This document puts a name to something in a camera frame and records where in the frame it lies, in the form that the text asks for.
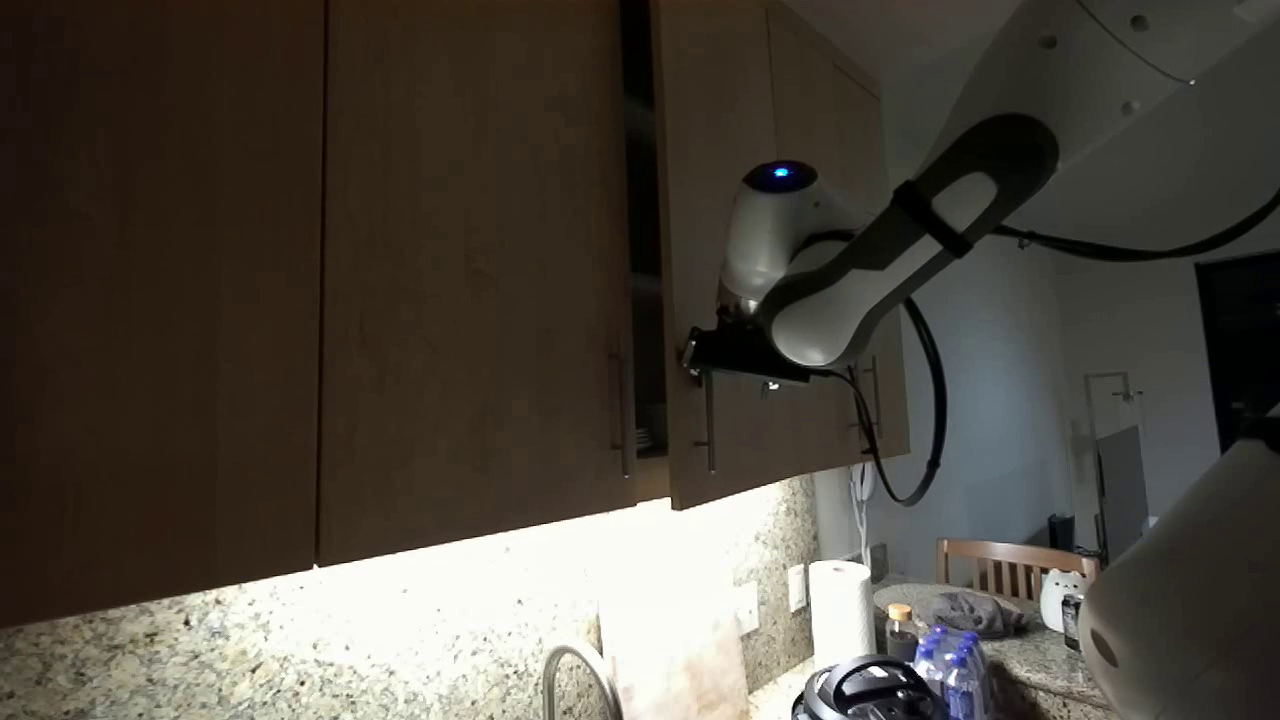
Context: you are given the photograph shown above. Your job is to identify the clear plastic water bottle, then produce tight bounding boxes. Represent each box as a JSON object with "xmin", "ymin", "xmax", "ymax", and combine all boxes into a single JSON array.
[
  {"xmin": 938, "ymin": 626, "xmax": 992, "ymax": 720},
  {"xmin": 916, "ymin": 621, "xmax": 960, "ymax": 700}
]

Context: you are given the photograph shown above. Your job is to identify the wooden cutting board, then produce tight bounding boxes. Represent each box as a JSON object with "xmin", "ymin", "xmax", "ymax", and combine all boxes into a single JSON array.
[{"xmin": 590, "ymin": 610, "xmax": 752, "ymax": 720}]

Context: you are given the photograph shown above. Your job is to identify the white electric kettle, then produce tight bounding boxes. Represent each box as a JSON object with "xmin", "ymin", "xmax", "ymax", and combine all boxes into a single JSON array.
[{"xmin": 1033, "ymin": 565, "xmax": 1090, "ymax": 650}]

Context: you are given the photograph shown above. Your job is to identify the black pressure cooker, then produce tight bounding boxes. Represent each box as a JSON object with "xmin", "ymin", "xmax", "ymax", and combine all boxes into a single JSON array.
[{"xmin": 782, "ymin": 650, "xmax": 948, "ymax": 720}]

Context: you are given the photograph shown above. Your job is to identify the grey standing panel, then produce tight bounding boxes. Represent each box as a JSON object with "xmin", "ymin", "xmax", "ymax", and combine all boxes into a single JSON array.
[{"xmin": 1090, "ymin": 425, "xmax": 1153, "ymax": 557}]

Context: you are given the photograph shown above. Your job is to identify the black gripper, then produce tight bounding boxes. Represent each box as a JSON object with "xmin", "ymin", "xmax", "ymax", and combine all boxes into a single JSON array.
[{"xmin": 675, "ymin": 312, "xmax": 820, "ymax": 388}]

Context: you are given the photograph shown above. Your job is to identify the black looped wrist cable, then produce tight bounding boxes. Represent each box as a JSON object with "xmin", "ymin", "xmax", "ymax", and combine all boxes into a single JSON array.
[{"xmin": 844, "ymin": 290, "xmax": 953, "ymax": 510}]

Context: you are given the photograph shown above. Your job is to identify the chrome faucet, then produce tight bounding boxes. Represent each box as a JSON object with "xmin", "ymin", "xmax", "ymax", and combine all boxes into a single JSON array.
[{"xmin": 537, "ymin": 639, "xmax": 620, "ymax": 720}]

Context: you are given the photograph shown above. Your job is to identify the white paper towel roll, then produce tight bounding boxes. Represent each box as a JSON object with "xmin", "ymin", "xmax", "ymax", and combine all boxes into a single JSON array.
[{"xmin": 804, "ymin": 557, "xmax": 876, "ymax": 666}]

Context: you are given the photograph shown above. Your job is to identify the dark glass door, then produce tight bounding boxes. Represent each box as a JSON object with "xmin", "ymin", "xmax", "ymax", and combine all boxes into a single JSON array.
[{"xmin": 1190, "ymin": 252, "xmax": 1280, "ymax": 450}]

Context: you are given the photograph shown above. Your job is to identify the grey fruit bowl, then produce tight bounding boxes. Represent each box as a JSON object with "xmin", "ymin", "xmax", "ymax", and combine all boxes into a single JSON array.
[{"xmin": 867, "ymin": 580, "xmax": 1033, "ymax": 642}]

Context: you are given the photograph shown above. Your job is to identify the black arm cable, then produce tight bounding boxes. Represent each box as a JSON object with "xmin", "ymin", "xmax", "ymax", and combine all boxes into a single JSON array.
[{"xmin": 992, "ymin": 182, "xmax": 1280, "ymax": 264}]

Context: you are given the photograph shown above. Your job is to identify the wooden cabinet box with shelves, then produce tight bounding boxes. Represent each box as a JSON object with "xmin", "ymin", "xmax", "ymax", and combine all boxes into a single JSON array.
[{"xmin": 617, "ymin": 0, "xmax": 670, "ymax": 505}]

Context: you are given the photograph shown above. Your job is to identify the wooden slat chair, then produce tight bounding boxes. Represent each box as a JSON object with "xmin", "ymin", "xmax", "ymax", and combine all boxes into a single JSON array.
[{"xmin": 930, "ymin": 532, "xmax": 1103, "ymax": 621}]

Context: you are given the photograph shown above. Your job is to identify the small spice jar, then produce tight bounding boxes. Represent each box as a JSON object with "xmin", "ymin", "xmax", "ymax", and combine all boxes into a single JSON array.
[{"xmin": 879, "ymin": 600, "xmax": 918, "ymax": 661}]

